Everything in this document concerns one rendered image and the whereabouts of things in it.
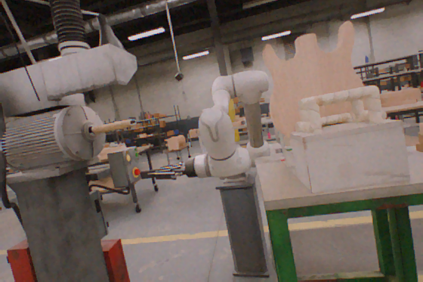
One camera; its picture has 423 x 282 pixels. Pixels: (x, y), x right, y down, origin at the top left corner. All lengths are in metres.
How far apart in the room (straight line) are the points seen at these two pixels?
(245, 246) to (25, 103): 1.57
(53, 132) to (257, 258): 1.50
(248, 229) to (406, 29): 13.87
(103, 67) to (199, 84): 11.43
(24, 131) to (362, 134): 1.24
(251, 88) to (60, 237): 1.14
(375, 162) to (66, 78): 1.05
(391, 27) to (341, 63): 13.53
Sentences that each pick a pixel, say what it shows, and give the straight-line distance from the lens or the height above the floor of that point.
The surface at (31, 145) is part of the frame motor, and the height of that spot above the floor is 1.23.
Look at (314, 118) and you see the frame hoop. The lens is 0.67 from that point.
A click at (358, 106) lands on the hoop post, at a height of 1.15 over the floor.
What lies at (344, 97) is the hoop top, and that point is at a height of 1.19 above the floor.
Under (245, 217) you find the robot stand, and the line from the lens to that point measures 1.64.
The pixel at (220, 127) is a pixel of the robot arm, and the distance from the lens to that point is 0.62.
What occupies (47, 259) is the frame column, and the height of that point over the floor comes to 0.73.
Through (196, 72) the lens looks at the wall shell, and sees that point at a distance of 12.34.
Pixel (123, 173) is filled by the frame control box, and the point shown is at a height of 1.00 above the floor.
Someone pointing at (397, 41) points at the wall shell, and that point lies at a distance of 14.43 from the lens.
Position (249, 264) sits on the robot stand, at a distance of 1.84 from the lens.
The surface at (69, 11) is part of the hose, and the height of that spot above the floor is 1.70.
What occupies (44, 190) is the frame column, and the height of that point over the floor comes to 1.04.
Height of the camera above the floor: 1.21
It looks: 3 degrees down
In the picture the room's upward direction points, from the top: 11 degrees counter-clockwise
